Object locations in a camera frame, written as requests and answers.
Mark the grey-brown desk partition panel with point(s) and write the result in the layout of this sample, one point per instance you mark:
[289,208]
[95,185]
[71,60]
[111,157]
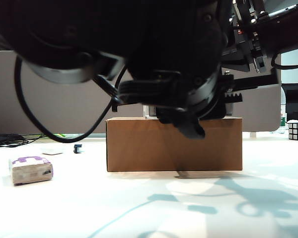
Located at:
[64,104]

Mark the white earbuds case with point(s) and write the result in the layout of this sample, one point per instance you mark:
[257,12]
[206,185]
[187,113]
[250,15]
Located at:
[52,151]

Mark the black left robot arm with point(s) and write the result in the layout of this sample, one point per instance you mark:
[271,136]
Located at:
[89,29]

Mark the green flat object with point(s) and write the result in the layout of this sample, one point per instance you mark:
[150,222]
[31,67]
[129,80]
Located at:
[60,135]

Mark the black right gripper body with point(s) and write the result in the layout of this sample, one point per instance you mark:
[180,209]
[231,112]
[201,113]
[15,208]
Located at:
[250,37]

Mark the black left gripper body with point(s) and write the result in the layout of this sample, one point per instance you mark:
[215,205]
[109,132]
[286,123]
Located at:
[253,82]

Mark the purple white napkin pack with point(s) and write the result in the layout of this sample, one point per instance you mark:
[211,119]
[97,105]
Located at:
[29,173]

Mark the brown cardboard box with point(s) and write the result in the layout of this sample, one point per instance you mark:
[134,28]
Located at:
[139,148]

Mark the plastic bottle green label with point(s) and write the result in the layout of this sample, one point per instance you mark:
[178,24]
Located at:
[282,119]

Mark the small black blue clip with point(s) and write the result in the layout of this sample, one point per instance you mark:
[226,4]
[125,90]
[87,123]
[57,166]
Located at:
[77,148]

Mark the white partition foot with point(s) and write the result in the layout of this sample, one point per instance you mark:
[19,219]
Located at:
[252,135]

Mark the white plastic drawer cabinet frame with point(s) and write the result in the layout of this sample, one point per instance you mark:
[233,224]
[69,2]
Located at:
[146,114]

